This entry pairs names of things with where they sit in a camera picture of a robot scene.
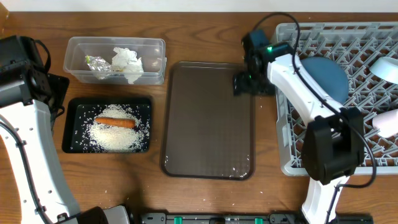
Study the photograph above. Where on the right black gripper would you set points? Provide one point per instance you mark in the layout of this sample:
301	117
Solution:
239	84

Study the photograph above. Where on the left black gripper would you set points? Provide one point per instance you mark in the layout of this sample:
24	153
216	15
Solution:
59	85

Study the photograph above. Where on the yellow foil snack wrapper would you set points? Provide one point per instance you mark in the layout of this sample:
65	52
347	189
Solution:
99	66

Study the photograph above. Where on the pile of white rice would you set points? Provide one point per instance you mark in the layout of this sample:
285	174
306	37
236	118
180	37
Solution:
90	136

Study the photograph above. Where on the brown serving tray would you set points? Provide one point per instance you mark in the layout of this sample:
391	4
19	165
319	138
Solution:
209	132

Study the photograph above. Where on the orange carrot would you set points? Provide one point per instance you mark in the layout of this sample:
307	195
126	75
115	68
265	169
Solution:
118	122

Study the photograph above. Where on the white tissue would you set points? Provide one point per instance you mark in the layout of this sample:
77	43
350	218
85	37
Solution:
126	61

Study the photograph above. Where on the dark blue plate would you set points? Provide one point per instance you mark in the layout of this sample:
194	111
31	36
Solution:
329	75

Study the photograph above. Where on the light blue bowl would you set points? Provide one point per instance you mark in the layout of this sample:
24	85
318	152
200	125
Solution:
386	69

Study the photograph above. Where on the white pink cup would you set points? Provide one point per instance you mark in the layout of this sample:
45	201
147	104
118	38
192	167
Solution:
386	123

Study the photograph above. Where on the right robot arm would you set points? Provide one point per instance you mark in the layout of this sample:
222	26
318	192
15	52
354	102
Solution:
332	146

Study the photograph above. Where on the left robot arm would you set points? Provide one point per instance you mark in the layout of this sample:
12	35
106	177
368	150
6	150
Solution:
31	100

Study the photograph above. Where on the grey dishwasher rack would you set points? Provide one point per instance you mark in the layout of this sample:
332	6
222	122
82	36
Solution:
355	46

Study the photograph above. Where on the black rectangular tray bin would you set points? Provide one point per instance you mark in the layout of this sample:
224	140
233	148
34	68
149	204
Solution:
74	103

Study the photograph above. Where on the clear plastic bin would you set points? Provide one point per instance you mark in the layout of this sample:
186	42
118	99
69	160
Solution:
151	51

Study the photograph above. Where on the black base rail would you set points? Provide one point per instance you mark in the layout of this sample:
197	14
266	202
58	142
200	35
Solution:
274	218

